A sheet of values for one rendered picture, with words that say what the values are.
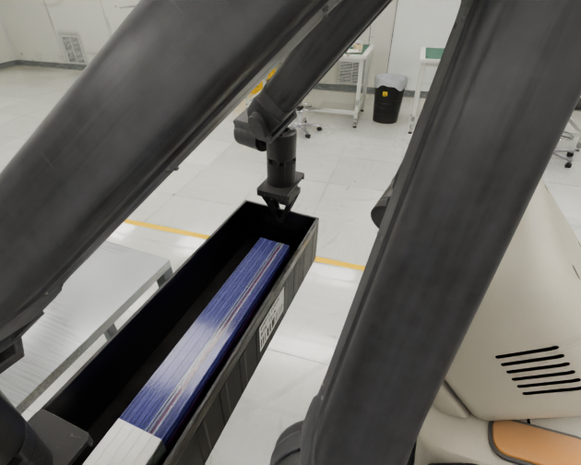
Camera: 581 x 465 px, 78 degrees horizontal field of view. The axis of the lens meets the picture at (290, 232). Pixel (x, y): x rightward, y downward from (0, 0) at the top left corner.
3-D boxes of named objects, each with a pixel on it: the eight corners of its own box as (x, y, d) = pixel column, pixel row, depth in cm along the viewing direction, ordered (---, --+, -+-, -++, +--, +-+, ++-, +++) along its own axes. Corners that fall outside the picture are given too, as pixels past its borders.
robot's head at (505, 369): (586, 249, 40) (522, 139, 36) (663, 432, 24) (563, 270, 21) (459, 286, 49) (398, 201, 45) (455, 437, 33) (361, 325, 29)
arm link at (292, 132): (283, 134, 62) (302, 125, 66) (254, 124, 65) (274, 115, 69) (283, 170, 66) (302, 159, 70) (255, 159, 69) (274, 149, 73)
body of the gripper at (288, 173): (255, 197, 70) (254, 162, 66) (277, 174, 78) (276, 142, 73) (286, 204, 68) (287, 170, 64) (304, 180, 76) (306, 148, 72)
